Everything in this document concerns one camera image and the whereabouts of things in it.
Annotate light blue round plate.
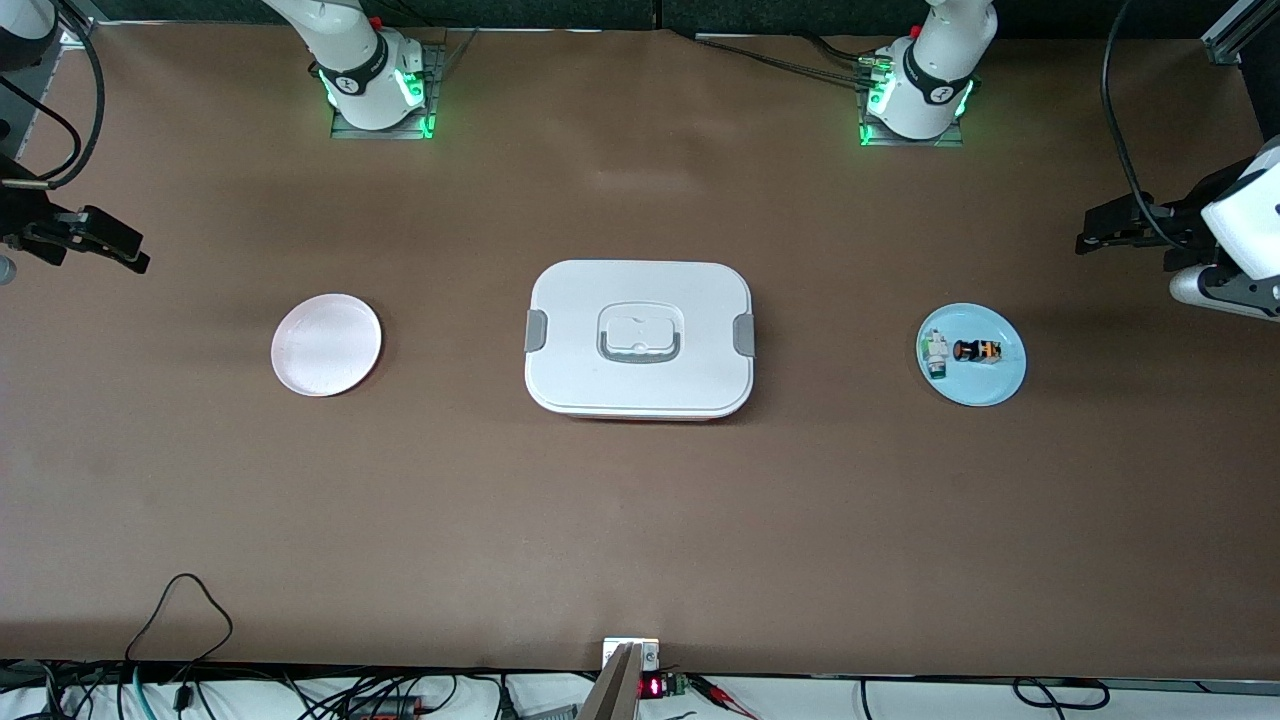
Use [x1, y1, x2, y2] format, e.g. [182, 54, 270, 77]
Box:
[916, 302, 1028, 408]

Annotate pink round plate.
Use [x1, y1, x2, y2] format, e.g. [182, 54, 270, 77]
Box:
[271, 293, 383, 398]

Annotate red black clip leads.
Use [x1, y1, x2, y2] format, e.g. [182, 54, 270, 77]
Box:
[690, 675, 761, 719]

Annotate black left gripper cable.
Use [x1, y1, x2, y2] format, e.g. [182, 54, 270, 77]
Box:
[1100, 0, 1191, 251]

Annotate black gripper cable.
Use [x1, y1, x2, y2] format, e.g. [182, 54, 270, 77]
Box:
[1100, 0, 1191, 251]
[0, 0, 106, 191]

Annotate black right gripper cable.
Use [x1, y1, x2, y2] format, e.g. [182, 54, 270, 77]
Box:
[0, 0, 106, 191]

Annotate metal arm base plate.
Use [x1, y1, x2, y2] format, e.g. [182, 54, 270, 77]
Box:
[858, 55, 966, 149]
[330, 40, 446, 141]

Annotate thin black looped cable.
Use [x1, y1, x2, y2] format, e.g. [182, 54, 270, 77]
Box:
[125, 573, 234, 666]

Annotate black arm base cables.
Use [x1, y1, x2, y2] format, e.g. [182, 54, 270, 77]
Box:
[690, 30, 896, 91]

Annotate black coiled cable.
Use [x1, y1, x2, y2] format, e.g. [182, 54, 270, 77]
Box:
[1010, 678, 1111, 711]

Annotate white lunch box grey handle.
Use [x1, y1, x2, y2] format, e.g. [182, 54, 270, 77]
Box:
[524, 260, 756, 422]

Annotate tangled black cable bundle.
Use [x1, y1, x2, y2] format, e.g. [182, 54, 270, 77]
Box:
[0, 660, 501, 720]

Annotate small white mount bracket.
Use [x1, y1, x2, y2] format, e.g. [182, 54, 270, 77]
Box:
[603, 638, 661, 673]

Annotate aluminium camera mount bar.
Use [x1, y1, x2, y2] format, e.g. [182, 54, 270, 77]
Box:
[575, 642, 641, 720]

